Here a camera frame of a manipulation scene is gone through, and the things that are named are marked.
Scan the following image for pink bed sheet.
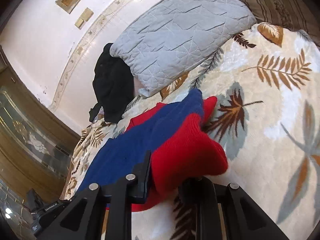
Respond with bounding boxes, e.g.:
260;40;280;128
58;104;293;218
133;77;144;96

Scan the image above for red and blue sweater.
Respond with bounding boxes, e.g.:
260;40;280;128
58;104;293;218
78;89;228;212

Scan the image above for brown striped pillow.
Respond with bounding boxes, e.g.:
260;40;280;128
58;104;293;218
240;0;319;46

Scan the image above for grey quilted pillow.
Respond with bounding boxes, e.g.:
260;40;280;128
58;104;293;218
110;0;256;98

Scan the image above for wooden glass panel door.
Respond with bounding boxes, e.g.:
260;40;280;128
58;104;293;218
1;51;80;239

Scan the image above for black garment pile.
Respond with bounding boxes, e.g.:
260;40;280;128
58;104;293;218
89;43;134;124

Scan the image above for purple patterned cloth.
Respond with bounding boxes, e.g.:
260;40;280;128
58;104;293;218
96;106;104;120

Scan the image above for leaf pattern fleece blanket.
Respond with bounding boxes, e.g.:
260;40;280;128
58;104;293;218
62;23;319;239

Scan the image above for beige wall switch plates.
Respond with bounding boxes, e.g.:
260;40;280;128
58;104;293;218
75;8;94;29

